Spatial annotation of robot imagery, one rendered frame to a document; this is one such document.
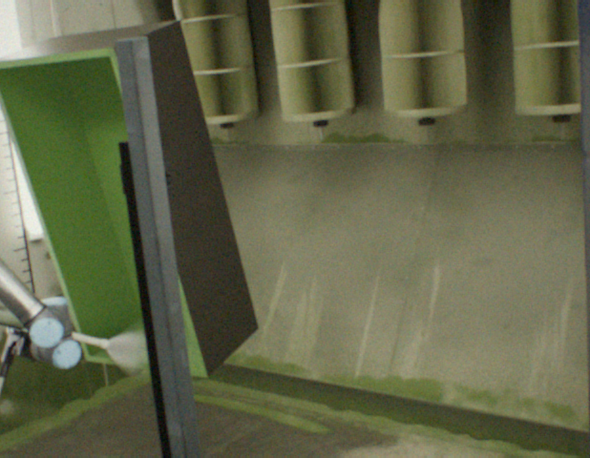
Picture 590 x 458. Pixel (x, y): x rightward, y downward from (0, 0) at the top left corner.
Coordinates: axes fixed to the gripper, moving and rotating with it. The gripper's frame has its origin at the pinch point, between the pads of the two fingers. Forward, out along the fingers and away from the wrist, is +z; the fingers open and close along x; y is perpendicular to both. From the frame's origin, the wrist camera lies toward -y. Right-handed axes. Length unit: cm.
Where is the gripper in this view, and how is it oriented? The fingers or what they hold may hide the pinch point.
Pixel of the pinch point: (14, 330)
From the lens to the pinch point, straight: 320.6
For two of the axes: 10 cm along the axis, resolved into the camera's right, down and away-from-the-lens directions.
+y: -2.6, 9.6, -1.4
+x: 6.7, 2.8, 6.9
